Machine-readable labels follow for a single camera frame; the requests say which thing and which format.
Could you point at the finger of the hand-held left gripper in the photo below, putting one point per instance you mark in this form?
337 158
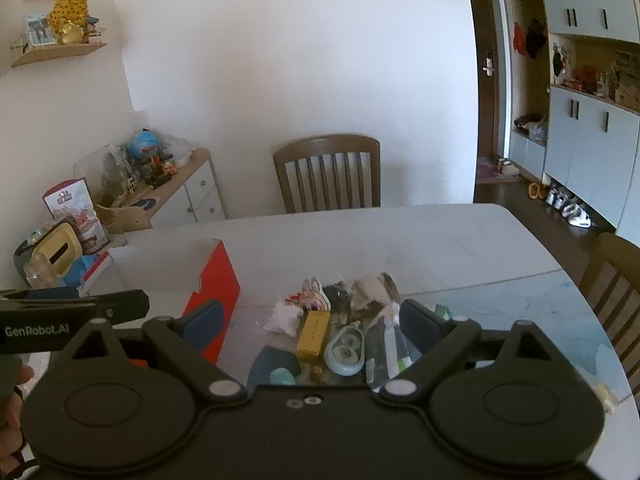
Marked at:
30 295
125 305

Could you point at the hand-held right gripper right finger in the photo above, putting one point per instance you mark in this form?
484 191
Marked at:
420 322

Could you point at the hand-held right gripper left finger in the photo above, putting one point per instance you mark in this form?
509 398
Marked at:
207 317

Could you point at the white cardboard box red sides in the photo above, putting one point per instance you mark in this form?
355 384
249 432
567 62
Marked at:
220 280

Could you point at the clear plastic stationery packet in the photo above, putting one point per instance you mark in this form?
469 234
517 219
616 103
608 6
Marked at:
385 350

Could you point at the white tissue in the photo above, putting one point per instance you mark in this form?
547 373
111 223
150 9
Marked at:
285 320

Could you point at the clear bag of dark bits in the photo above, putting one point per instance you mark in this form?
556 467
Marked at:
340 297

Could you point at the small teal object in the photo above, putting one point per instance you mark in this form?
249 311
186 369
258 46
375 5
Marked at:
281 376

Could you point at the small yellow box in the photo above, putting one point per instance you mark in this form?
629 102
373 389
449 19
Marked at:
312 335

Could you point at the person's left hand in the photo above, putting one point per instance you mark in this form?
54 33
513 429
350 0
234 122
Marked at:
10 410

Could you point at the clear glass jar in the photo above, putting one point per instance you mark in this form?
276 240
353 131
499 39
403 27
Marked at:
40 272

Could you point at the dark green container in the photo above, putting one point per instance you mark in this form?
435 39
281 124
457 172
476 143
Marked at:
22 255

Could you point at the yellow tissue box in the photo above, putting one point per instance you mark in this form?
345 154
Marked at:
55 247

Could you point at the blue rubber gloves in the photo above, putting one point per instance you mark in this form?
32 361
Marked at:
82 267

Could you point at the dark blue oval pad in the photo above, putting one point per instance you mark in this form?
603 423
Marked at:
267 360

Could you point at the light wooden organizer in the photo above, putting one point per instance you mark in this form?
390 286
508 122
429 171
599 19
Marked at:
120 217

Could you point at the dark blue round mat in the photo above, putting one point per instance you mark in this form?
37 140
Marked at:
145 204

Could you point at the red white snack bag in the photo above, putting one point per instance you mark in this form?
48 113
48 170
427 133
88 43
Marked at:
70 200

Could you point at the white cartoon figure charm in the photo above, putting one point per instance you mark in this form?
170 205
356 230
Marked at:
315 294

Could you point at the white wooden-top sideboard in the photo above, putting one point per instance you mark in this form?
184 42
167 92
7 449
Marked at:
200 190

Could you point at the clear plant container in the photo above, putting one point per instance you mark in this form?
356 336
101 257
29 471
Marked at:
112 170

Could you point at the dark glass jar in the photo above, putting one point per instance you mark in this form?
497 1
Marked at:
150 169

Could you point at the orange-label jar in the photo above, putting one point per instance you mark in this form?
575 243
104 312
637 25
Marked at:
169 164

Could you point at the blue globe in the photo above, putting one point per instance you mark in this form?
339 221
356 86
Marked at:
142 146

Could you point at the door mat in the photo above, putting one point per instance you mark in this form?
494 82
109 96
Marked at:
492 175

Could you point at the white plastic bag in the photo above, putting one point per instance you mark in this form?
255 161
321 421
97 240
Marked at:
177 147

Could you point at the orange slipper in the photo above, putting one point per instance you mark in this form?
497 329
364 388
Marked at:
537 191

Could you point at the pale shoes by door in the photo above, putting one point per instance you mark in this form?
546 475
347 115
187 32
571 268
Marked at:
509 166

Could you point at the row of grey shoes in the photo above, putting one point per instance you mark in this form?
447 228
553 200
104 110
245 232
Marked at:
570 207

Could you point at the brown wooden slat-back chair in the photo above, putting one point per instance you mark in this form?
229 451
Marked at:
325 147

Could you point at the grey plastic bag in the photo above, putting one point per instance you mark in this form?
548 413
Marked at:
537 130

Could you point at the small photo card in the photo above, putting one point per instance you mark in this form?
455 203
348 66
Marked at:
39 30

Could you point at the small shelf figurine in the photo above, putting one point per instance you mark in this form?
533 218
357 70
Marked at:
96 30

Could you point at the gold ornament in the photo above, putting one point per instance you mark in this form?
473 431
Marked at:
70 15

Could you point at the brown door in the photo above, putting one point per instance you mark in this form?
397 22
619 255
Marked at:
487 35

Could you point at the group of shelf ornaments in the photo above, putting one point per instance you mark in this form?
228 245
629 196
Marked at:
595 77

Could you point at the red hanging bag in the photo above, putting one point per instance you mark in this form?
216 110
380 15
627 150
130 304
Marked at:
518 37

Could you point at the pale blue wall cabinet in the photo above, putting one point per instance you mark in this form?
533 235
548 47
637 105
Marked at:
585 150

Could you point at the wooden wall shelf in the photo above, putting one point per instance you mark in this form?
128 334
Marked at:
65 54

